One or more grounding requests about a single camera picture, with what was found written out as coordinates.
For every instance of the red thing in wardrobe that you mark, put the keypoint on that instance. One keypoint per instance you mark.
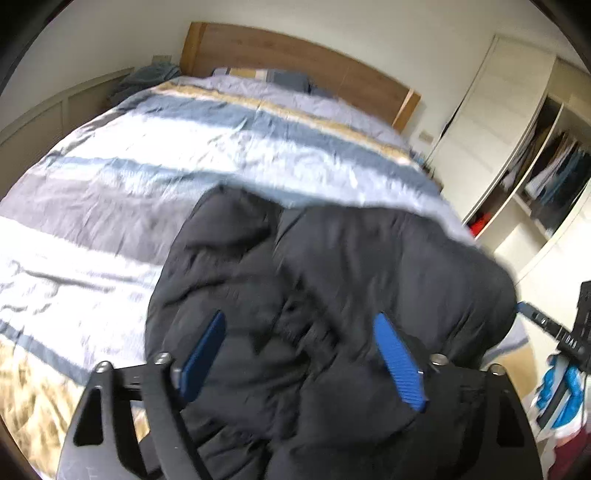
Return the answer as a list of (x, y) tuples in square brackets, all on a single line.
[(479, 226)]

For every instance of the hanging grey garment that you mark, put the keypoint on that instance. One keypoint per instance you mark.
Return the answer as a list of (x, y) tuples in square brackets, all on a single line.
[(513, 173)]

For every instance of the white wardrobe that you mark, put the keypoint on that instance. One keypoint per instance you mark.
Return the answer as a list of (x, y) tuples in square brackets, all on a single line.
[(508, 115)]

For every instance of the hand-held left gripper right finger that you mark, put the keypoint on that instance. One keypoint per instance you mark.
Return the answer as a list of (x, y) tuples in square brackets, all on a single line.
[(399, 364)]

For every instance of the wooden headboard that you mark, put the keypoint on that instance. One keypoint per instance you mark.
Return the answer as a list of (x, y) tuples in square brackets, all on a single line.
[(300, 53)]

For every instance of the striped pillow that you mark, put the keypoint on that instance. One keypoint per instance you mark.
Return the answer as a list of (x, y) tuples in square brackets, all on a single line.
[(242, 74)]

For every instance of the beige low wall cabinet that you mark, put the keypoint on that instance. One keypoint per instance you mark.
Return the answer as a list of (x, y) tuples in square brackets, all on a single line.
[(55, 110)]

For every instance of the hanging clothes row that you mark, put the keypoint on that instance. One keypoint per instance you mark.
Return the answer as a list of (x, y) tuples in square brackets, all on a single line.
[(561, 184)]

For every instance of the black puffer coat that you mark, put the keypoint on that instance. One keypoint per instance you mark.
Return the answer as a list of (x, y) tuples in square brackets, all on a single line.
[(323, 277)]

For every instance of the blue crumpled cloth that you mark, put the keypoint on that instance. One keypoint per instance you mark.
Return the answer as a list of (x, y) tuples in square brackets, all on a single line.
[(145, 81)]

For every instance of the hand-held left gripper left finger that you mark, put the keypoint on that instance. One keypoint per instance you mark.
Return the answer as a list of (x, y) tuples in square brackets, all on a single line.
[(203, 355)]

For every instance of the blue white bag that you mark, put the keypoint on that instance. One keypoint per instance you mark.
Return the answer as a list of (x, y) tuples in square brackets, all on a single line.
[(561, 397)]

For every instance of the beige wall socket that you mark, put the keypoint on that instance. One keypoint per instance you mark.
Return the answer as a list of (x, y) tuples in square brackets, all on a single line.
[(162, 58)]

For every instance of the dark red cloth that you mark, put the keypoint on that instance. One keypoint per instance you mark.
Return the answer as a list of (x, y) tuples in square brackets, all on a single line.
[(575, 461)]

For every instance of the beige wall switch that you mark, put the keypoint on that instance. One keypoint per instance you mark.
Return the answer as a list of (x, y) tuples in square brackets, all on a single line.
[(425, 137)]

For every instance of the blue pillow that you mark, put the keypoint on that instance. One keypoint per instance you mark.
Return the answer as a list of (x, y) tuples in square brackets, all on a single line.
[(288, 81)]

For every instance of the striped duvet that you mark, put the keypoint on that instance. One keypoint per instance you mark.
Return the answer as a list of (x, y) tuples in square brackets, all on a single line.
[(138, 161)]

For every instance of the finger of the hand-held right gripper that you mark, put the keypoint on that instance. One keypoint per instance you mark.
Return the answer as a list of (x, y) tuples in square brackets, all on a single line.
[(542, 318)]

